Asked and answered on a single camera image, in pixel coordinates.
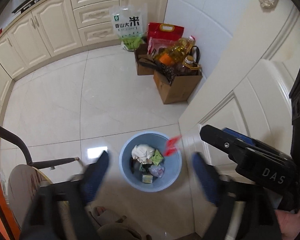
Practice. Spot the cooking oil bottle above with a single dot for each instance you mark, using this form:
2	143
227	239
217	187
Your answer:
177	52

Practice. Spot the cream lower cabinets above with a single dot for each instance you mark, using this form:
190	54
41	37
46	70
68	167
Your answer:
51	29

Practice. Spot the person's foot in slipper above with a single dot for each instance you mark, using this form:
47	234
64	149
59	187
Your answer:
102	216

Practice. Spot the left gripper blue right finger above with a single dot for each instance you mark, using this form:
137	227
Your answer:
208	178

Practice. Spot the person's right hand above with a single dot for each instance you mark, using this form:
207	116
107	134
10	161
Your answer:
289	224

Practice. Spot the cardboard box with groceries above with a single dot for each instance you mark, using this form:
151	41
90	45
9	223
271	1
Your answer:
172	87

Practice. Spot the wooden chair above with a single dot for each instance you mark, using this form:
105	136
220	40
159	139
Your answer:
25	179

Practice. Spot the red rice bag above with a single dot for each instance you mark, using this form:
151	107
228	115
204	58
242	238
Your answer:
161	36

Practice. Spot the small red wrapper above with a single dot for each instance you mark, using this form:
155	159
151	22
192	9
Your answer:
171	146

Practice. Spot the blue trash bin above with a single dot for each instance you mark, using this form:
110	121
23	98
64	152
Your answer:
144	167

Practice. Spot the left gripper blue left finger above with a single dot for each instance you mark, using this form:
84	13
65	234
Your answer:
93	176

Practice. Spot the green white rice bag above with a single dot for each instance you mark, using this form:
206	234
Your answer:
130	24

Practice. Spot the cream door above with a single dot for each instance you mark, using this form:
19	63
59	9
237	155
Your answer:
247	92

